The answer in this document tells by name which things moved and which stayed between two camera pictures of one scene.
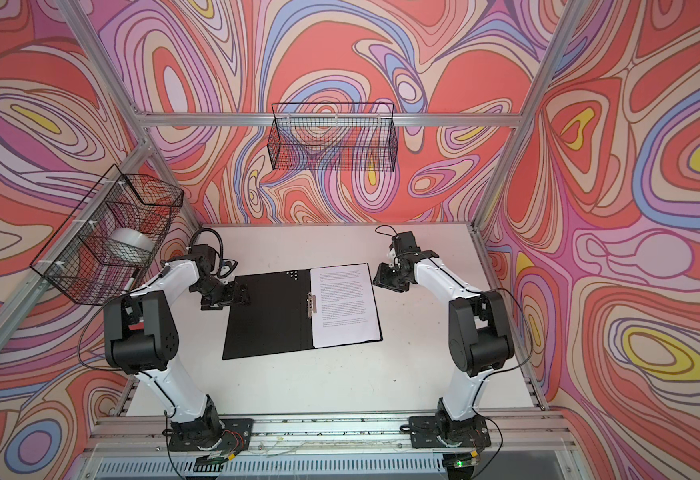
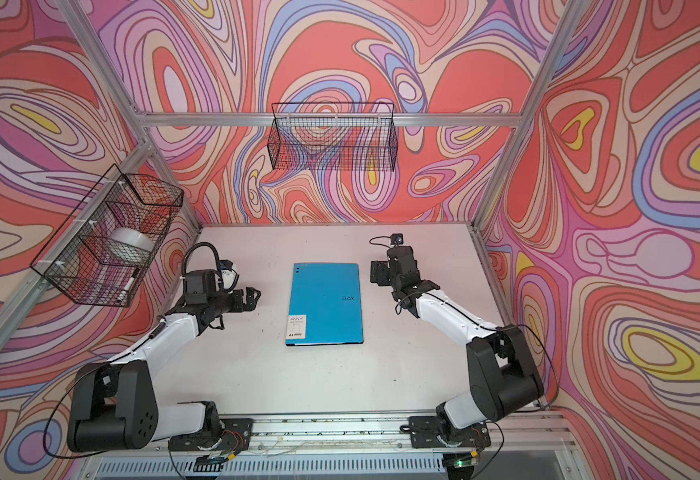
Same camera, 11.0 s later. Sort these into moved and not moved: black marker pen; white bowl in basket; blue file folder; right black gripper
Moved: blue file folder
Not moved: black marker pen; white bowl in basket; right black gripper
